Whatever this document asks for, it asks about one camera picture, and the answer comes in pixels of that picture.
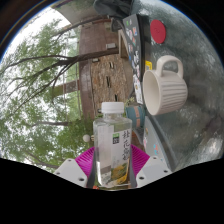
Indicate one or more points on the white printed booklet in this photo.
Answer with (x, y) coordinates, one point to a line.
(138, 88)

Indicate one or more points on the small yellow card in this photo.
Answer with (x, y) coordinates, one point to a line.
(148, 65)

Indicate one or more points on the flat round red coaster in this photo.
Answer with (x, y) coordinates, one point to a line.
(158, 31)

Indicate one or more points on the black laptop with stickers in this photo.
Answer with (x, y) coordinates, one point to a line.
(131, 43)

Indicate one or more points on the tall forked tree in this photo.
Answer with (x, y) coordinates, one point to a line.
(93, 56)

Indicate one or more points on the grey laptop with stickers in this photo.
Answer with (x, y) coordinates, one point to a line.
(156, 140)

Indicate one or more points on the wooden lamp post with globe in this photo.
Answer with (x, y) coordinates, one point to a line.
(87, 138)

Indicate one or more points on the white ribbed ceramic mug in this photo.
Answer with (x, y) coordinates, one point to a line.
(166, 88)

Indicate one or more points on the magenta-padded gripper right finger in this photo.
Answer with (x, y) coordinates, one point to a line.
(141, 161)

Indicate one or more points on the clear plastic drink bottle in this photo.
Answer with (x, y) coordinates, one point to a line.
(111, 143)

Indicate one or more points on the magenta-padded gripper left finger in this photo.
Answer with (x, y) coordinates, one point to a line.
(83, 161)

